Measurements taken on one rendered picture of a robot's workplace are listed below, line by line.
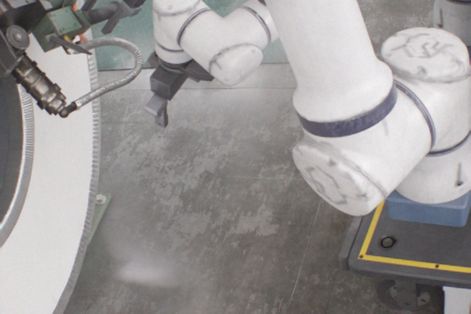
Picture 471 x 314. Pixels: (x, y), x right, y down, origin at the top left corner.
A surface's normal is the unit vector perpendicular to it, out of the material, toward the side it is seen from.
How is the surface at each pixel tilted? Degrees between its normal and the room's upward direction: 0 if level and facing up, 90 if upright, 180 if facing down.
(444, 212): 90
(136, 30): 0
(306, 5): 83
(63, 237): 90
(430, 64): 6
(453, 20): 68
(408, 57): 3
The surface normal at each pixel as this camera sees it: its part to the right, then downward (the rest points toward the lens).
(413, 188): -0.62, 0.37
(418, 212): -0.38, 0.68
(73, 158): 0.93, 0.02
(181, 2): 0.01, -0.50
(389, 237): -0.24, -0.72
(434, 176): -0.24, 0.37
